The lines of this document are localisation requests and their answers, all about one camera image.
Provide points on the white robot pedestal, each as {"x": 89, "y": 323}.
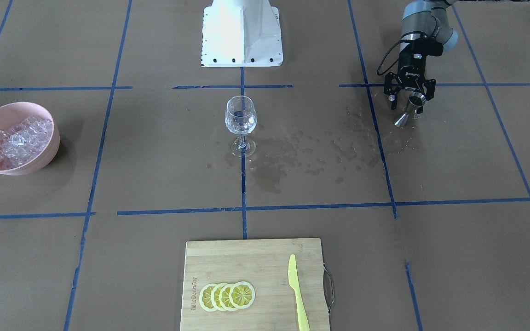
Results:
{"x": 241, "y": 33}

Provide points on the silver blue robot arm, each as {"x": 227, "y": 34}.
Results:
{"x": 425, "y": 33}

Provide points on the clear ice cubes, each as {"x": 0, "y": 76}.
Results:
{"x": 24, "y": 141}

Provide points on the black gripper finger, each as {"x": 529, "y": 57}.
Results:
{"x": 424, "y": 92}
{"x": 392, "y": 88}

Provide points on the steel cocktail jigger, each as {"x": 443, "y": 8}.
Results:
{"x": 413, "y": 104}

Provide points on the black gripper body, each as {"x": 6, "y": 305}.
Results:
{"x": 408, "y": 71}

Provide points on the yellow plastic knife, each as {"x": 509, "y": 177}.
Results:
{"x": 293, "y": 281}

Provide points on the bamboo cutting board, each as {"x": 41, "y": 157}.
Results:
{"x": 264, "y": 264}

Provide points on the clear wine glass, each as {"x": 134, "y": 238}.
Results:
{"x": 241, "y": 120}

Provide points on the lemon slice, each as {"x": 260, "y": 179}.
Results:
{"x": 206, "y": 297}
{"x": 214, "y": 297}
{"x": 224, "y": 297}
{"x": 242, "y": 295}

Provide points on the pink bowl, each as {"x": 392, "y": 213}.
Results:
{"x": 14, "y": 113}

